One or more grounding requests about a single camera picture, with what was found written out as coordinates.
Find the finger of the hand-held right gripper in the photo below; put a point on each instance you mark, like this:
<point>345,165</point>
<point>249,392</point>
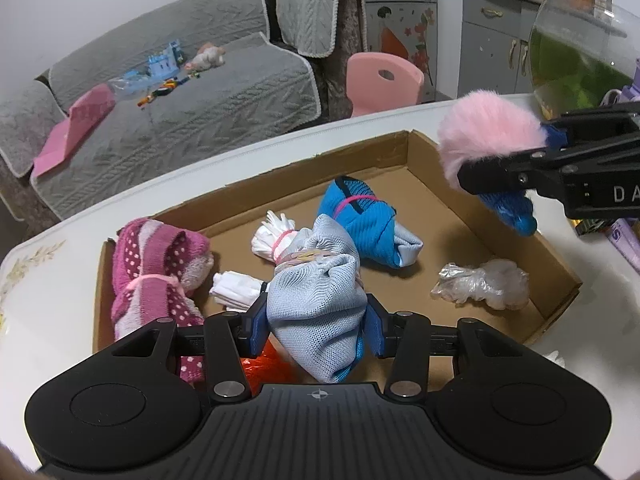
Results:
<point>505,172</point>
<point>590,120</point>

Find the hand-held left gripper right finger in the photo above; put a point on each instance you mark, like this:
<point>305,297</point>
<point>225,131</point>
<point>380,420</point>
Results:
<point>374,327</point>

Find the glass fish bowl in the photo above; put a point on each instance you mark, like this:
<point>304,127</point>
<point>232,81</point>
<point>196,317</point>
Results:
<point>575,60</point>

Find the scattered colourful toy pieces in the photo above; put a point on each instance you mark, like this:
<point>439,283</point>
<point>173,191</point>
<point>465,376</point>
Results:
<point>162,91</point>

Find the pink dotted sock bundle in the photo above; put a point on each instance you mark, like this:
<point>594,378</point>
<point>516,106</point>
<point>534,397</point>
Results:
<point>150,260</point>

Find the grey cabinet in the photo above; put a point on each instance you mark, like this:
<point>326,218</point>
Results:
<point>490,40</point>

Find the fridge with flower stickers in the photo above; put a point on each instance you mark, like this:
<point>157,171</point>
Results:
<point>405,20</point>

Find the pink white plush toy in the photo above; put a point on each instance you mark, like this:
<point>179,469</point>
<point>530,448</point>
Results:
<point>205,57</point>

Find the pink plastic chair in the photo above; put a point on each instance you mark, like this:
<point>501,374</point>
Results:
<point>380,85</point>

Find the grey knitted armrest cover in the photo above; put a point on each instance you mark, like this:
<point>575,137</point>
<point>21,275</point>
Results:
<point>315,5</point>
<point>25,125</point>

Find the pink paper bag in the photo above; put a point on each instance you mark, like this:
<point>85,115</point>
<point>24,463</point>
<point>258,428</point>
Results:
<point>65,140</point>

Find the white cloth bundle black band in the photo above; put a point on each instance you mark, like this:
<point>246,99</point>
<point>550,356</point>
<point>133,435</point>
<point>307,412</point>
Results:
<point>235,290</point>

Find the clear plastic bag bundle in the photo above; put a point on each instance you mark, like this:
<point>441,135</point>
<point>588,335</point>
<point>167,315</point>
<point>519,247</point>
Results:
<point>490,282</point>

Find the grey covered sofa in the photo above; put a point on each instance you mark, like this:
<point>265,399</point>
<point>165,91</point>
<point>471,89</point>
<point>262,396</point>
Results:
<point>345,60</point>

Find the dark yellow-edged packet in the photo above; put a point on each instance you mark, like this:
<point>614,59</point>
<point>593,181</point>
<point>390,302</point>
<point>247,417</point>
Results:
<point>590,228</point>

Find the light blue mesh cloth bundle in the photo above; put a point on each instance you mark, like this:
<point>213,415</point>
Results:
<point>315,310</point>

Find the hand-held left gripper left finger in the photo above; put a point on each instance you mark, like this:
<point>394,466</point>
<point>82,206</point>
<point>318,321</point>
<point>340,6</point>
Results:
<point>259,330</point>

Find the shallow cardboard box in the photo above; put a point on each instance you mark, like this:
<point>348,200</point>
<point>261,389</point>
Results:
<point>450,220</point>

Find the purple printed packet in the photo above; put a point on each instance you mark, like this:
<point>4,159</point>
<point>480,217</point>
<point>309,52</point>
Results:
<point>625,237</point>

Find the purple plastic bottle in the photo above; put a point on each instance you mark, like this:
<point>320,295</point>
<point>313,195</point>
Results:
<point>631,95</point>

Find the pink fluffy blue sock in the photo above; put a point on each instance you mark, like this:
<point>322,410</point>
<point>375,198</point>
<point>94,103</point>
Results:
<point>490,125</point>

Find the white cloth bundle pink band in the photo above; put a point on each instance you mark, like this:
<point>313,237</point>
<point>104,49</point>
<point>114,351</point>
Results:
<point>267,242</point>

